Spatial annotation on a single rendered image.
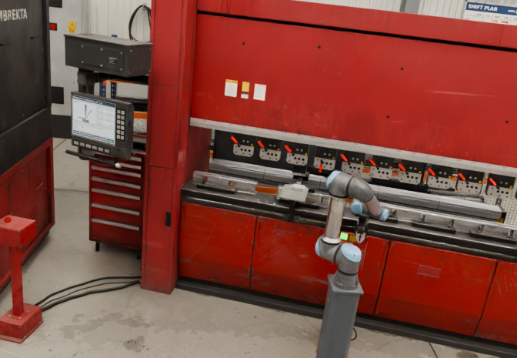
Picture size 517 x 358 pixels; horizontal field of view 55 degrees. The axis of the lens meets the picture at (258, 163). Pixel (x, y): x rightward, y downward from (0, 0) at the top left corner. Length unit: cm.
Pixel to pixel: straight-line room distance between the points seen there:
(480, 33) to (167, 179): 231
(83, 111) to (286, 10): 147
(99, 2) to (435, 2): 486
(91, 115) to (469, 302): 290
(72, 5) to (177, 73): 422
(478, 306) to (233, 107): 226
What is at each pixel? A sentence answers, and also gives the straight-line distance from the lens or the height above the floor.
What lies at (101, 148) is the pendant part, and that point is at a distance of 333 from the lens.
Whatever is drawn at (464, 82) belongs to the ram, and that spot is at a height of 191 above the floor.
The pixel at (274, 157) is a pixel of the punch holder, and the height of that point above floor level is 120.
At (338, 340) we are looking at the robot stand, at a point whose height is 43.
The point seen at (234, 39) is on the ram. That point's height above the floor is 200.
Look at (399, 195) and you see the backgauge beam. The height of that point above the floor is 97.
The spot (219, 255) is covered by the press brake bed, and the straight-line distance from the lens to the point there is 392.
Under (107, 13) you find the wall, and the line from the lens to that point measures 777.
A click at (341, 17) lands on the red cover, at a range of 342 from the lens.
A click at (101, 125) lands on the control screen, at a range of 329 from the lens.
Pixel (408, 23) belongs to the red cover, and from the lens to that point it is 343.
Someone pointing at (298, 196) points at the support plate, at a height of 100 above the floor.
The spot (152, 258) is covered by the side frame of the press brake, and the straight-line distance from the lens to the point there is 400.
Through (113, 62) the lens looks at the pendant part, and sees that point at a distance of 318.
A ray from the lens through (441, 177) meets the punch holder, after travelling 366.
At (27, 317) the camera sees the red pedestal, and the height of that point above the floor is 12.
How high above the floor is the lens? 230
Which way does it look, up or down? 19 degrees down
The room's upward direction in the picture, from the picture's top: 6 degrees clockwise
